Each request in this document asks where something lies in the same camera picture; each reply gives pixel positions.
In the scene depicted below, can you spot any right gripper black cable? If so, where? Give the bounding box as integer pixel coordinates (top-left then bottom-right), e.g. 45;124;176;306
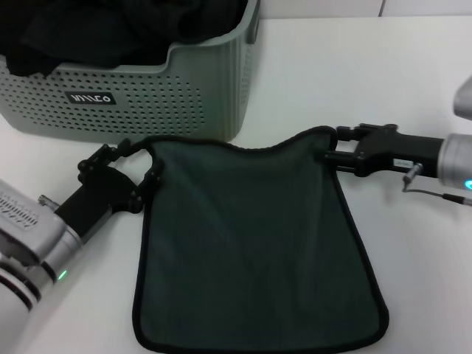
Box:
401;162;472;204

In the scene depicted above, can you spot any left gripper silver plug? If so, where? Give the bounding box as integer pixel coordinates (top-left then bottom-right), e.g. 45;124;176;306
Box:
38;194;57;214

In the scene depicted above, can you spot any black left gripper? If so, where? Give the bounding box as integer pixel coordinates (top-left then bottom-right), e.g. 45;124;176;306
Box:
54;138;165;240

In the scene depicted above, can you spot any sage green perforated storage box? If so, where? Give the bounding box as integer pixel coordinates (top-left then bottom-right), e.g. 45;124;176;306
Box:
0;0;261;145

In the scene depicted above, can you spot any green and yellow towel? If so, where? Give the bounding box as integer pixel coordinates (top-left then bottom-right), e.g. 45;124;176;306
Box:
119;125;391;351

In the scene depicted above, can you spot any pile of dark cloths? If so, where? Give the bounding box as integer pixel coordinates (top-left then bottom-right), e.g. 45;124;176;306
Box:
0;0;252;77

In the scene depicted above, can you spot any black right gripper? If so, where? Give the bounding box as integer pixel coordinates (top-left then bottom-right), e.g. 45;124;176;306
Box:
324;123;448;178

